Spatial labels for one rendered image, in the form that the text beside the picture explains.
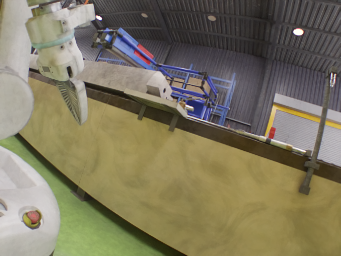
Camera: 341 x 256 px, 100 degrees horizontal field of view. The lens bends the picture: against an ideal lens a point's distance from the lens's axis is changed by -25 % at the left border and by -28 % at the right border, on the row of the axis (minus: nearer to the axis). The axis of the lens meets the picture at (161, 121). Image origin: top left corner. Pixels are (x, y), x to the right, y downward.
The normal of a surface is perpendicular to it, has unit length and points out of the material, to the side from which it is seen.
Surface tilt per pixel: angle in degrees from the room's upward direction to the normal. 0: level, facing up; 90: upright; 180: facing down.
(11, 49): 90
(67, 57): 62
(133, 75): 80
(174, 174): 90
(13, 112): 90
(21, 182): 68
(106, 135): 90
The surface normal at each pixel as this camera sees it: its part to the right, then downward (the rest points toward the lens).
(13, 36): 0.83, 0.29
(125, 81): -0.32, -0.38
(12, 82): 0.91, 0.10
